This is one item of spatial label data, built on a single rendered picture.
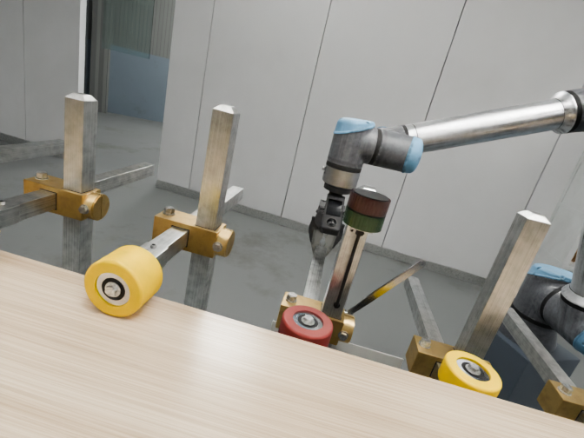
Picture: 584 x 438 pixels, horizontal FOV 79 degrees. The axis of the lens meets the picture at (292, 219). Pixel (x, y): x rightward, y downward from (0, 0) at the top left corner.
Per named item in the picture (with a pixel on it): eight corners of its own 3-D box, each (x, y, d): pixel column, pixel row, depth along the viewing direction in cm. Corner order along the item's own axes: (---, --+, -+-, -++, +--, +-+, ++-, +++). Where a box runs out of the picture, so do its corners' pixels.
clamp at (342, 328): (280, 312, 69) (285, 290, 67) (348, 332, 68) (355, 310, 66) (274, 329, 64) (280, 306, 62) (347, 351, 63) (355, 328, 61)
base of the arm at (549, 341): (484, 318, 133) (494, 295, 130) (520, 319, 140) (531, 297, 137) (527, 355, 117) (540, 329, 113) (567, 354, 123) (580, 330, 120)
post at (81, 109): (73, 321, 77) (80, 91, 61) (88, 326, 76) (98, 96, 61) (61, 331, 73) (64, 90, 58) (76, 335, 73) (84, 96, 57)
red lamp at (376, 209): (347, 198, 56) (350, 185, 55) (384, 209, 55) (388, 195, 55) (346, 209, 50) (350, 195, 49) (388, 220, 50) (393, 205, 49)
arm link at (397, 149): (415, 135, 94) (370, 124, 93) (432, 141, 83) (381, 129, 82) (404, 169, 97) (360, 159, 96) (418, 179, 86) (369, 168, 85)
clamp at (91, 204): (48, 197, 70) (48, 173, 68) (110, 215, 69) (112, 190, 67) (20, 206, 64) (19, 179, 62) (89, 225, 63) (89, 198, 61)
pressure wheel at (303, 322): (273, 353, 61) (288, 296, 58) (317, 366, 61) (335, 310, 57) (262, 387, 54) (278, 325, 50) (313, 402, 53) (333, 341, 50)
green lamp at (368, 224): (342, 213, 57) (346, 201, 56) (379, 223, 56) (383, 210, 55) (341, 225, 51) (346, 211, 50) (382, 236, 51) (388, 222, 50)
